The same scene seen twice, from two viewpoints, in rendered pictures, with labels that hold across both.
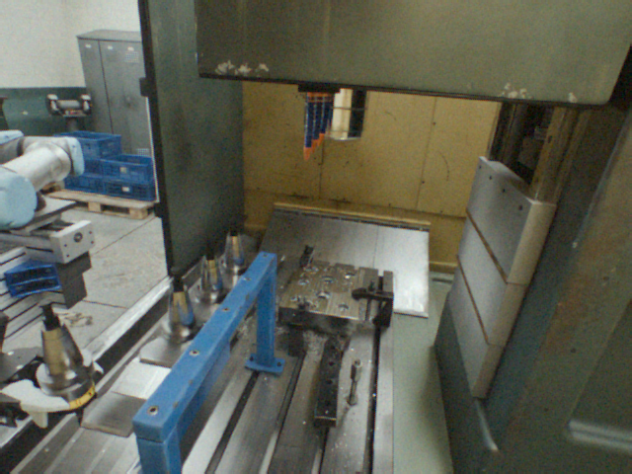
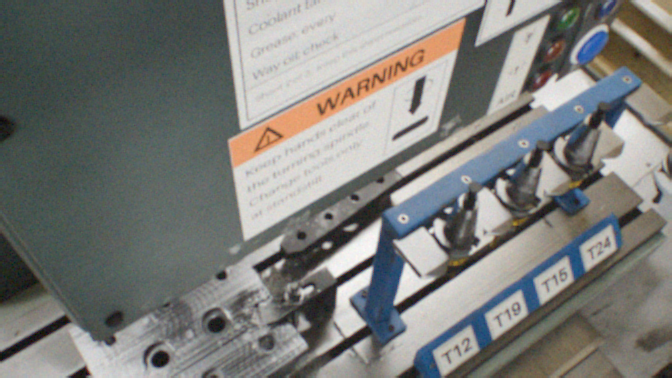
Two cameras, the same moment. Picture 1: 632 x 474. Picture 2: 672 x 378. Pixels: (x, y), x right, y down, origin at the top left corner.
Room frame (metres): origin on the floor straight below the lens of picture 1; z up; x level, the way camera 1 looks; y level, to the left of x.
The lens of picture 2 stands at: (1.13, 0.35, 2.01)
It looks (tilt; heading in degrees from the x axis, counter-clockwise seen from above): 59 degrees down; 223
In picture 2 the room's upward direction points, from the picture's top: 3 degrees clockwise
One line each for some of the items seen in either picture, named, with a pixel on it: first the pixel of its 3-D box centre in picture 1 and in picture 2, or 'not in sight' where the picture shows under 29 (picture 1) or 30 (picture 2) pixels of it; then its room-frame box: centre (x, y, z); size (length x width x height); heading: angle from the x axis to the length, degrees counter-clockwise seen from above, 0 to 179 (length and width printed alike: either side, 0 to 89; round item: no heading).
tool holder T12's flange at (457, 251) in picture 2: (234, 268); (457, 233); (0.69, 0.17, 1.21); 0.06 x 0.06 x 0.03
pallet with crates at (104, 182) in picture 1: (114, 171); not in sight; (4.23, 2.48, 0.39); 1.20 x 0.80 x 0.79; 80
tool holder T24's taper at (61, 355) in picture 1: (58, 345); not in sight; (0.37, 0.33, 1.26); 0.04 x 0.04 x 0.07
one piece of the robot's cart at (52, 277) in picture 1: (34, 279); not in sight; (0.93, 0.85, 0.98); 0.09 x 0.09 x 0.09; 82
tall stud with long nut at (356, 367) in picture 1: (355, 381); not in sight; (0.64, -0.11, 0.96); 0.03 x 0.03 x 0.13
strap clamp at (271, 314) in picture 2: (300, 320); (298, 302); (0.84, 0.03, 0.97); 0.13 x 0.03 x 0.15; 171
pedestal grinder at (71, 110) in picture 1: (75, 137); not in sight; (5.16, 3.52, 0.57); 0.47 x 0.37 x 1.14; 142
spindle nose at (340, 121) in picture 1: (336, 110); not in sight; (0.98, -0.02, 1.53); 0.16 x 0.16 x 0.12
